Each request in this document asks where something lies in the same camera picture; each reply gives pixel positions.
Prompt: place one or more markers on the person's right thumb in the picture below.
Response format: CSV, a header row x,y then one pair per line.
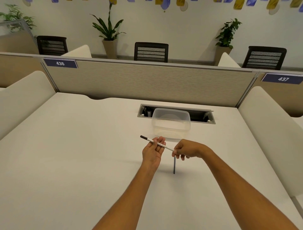
x,y
178,147

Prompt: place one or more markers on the dark pen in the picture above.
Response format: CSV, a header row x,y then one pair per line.
x,y
174,165

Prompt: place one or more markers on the person's left forearm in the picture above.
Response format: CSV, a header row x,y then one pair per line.
x,y
127,201

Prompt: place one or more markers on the bushy green potted plant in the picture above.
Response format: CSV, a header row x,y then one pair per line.
x,y
226,40

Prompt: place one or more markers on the row of coloured wall decorations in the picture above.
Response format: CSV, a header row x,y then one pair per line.
x,y
165,3

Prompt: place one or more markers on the person's left thumb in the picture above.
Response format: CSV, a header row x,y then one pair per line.
x,y
148,144

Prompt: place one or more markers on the white pen with black cap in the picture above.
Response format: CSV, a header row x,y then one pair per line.
x,y
149,140

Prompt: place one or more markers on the tall green potted plant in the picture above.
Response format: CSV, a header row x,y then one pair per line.
x,y
109,30

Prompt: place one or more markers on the glass topped partition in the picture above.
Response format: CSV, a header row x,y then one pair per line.
x,y
16,38

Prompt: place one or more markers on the black mesh office chair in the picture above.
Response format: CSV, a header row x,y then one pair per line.
x,y
52,46
264,58
151,52

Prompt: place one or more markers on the person's right forearm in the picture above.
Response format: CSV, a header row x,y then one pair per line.
x,y
241,192

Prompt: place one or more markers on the clear plastic container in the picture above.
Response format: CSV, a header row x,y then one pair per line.
x,y
171,120

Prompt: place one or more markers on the green leafy plant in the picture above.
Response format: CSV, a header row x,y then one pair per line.
x,y
16,17

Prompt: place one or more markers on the person's right hand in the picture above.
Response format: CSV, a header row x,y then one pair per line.
x,y
191,149

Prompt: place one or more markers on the blue number label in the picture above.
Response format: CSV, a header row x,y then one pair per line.
x,y
283,79
60,63

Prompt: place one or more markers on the beige desk partition panel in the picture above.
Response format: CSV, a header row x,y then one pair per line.
x,y
21,70
146,80
281,97

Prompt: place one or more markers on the white side divider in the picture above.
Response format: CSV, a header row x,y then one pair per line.
x,y
26,97
79,52
272,128
227,62

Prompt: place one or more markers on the person's left hand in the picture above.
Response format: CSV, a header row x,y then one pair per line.
x,y
151,155

